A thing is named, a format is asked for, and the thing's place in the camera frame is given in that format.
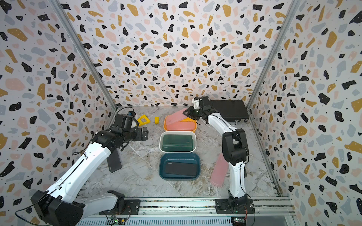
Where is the teal storage box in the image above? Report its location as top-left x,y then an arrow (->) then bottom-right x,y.
159,153 -> 201,181

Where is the black briefcase with metal latches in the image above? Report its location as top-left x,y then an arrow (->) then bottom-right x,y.
212,100 -> 249,123

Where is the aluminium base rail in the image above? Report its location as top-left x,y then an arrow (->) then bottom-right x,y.
56,196 -> 298,226

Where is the yellow storage box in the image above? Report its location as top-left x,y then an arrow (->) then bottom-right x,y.
164,115 -> 197,132

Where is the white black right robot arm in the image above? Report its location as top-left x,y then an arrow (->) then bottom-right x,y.
183,106 -> 249,213

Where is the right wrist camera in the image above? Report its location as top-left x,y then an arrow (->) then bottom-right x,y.
192,96 -> 212,111

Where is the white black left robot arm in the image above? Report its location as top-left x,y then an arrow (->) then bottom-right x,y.
31,128 -> 149,226

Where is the pink pencil case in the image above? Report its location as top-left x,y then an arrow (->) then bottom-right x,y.
165,121 -> 197,131
165,108 -> 187,126
210,153 -> 229,187

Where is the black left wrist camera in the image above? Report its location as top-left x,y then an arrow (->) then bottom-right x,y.
112,111 -> 136,133

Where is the green pencil case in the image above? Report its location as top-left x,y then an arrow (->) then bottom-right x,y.
161,134 -> 194,152

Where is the dark grey pencil case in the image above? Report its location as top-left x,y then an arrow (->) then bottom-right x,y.
165,162 -> 198,178
107,149 -> 122,173

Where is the white storage box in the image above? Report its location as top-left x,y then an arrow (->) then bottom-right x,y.
159,131 -> 197,153

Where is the yellow triangular ruler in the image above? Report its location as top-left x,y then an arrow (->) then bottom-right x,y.
137,115 -> 151,126

